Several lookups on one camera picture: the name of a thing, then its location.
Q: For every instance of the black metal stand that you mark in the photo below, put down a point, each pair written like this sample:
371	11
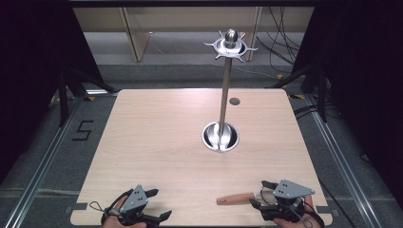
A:
63	95
321	95

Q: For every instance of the aluminium floor rail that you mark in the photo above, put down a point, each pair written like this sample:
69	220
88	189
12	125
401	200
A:
41	167
342	164

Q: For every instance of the metal utensil hanging rack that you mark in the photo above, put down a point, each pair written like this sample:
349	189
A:
225	91

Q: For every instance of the person's right hand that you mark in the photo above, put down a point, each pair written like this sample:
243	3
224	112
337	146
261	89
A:
314	221

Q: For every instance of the person's left hand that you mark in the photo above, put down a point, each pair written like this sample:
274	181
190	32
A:
111	222

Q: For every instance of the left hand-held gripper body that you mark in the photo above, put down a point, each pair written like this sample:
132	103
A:
134	199

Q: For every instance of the grey round table grommet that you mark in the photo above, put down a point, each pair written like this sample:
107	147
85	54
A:
234	101

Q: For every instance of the dark curtain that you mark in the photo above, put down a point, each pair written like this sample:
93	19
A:
364	88
34	79

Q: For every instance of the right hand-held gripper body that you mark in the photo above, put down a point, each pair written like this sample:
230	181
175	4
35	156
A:
291	189

